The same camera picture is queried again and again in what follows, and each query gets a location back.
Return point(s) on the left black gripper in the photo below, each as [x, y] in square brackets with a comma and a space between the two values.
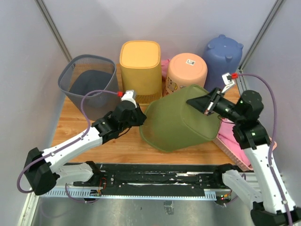
[141, 117]

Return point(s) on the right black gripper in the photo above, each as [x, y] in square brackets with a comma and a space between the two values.
[201, 102]

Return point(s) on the green mesh waste bin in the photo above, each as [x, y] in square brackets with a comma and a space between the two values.
[172, 124]

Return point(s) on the peach cartoon plastic bucket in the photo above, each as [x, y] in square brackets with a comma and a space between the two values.
[184, 70]

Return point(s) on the large blue plastic bucket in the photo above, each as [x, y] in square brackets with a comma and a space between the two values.
[221, 55]

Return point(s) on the yellow slatted waste bin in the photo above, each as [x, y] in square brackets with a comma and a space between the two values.
[140, 65]

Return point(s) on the grey mesh waste bin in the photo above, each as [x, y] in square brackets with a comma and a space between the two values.
[87, 73]

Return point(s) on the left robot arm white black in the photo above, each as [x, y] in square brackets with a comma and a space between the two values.
[42, 167]

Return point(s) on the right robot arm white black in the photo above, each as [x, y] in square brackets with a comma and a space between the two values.
[271, 205]

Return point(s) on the pink towel in basket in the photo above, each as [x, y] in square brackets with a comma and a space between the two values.
[232, 147]

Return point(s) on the folded pink shirt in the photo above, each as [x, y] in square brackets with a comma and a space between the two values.
[164, 68]

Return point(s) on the pink perforated basket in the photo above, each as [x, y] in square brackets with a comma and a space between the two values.
[221, 146]

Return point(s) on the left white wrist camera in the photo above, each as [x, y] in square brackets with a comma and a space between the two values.
[130, 96]

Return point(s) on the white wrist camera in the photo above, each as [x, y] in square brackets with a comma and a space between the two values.
[229, 82]
[130, 96]

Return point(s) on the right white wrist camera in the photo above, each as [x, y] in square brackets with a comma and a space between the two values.
[229, 82]

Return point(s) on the right aluminium frame post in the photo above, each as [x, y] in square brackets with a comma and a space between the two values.
[262, 31]

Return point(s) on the aluminium frame post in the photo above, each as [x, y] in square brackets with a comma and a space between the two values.
[262, 31]
[50, 22]

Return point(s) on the white slotted cable duct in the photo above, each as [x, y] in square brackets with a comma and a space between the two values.
[126, 193]

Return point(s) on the left aluminium frame post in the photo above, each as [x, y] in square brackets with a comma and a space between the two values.
[50, 22]

